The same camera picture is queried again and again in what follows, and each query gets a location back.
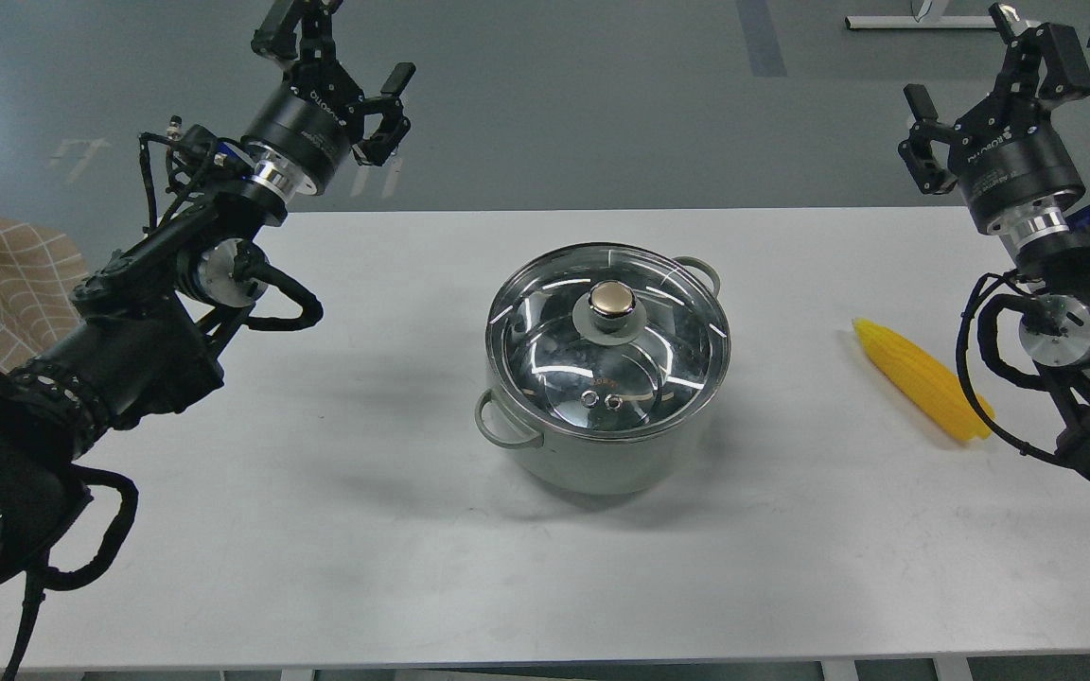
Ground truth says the yellow corn cob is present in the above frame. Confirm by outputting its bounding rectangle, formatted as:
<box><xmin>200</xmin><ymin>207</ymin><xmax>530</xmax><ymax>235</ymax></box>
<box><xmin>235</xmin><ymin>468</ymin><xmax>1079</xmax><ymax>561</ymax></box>
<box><xmin>852</xmin><ymin>316</ymin><xmax>993</xmax><ymax>443</ymax></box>

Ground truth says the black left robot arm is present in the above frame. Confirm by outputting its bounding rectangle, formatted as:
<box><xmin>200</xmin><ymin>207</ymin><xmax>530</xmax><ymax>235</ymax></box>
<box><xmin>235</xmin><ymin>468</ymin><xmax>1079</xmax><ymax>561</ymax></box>
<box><xmin>0</xmin><ymin>1</ymin><xmax>415</xmax><ymax>680</ymax></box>

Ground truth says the white table base bar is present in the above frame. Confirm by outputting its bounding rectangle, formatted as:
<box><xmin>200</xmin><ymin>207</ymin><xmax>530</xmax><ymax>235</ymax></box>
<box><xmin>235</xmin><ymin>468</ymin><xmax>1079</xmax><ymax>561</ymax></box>
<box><xmin>843</xmin><ymin>1</ymin><xmax>996</xmax><ymax>31</ymax></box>

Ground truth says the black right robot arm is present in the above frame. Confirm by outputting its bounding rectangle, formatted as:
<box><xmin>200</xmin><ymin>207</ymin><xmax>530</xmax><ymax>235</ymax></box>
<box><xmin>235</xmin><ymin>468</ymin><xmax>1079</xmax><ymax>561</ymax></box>
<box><xmin>897</xmin><ymin>3</ymin><xmax>1090</xmax><ymax>482</ymax></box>

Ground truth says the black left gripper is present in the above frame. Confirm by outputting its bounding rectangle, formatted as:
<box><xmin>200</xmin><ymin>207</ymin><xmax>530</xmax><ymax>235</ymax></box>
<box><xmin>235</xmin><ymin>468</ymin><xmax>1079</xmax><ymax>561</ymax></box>
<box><xmin>242</xmin><ymin>1</ymin><xmax>416</xmax><ymax>197</ymax></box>

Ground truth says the glass pot lid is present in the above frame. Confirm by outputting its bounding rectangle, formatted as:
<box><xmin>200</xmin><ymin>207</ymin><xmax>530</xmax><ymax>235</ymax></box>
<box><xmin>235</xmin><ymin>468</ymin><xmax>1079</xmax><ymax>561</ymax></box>
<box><xmin>483</xmin><ymin>242</ymin><xmax>731</xmax><ymax>440</ymax></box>

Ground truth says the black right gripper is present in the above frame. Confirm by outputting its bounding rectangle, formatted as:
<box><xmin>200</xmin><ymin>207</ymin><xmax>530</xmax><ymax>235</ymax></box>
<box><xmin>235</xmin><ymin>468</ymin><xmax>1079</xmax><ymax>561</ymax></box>
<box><xmin>897</xmin><ymin>3</ymin><xmax>1090</xmax><ymax>236</ymax></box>

